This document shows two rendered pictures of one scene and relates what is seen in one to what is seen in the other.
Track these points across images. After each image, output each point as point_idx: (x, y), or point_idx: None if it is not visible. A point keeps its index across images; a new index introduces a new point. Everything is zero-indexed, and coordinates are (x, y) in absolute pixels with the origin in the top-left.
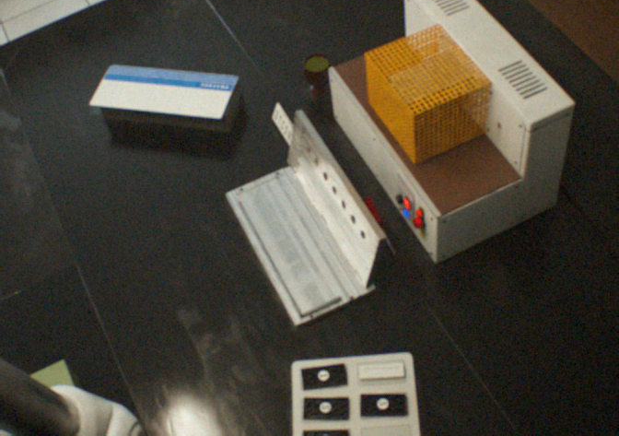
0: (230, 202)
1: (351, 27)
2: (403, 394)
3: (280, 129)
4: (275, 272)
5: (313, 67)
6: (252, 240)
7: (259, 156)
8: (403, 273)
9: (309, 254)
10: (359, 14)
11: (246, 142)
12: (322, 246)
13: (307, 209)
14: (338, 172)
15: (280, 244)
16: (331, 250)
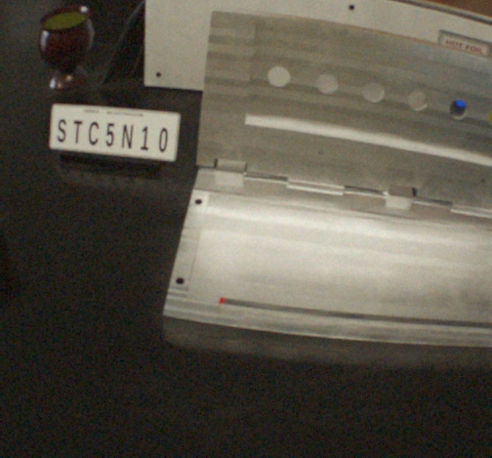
0: (199, 319)
1: (14, 19)
2: None
3: (89, 148)
4: (468, 327)
5: (64, 26)
6: (352, 333)
7: (104, 215)
8: None
9: (449, 261)
10: (8, 8)
11: (50, 214)
12: (441, 234)
13: (340, 209)
14: (433, 44)
15: (396, 293)
16: (458, 227)
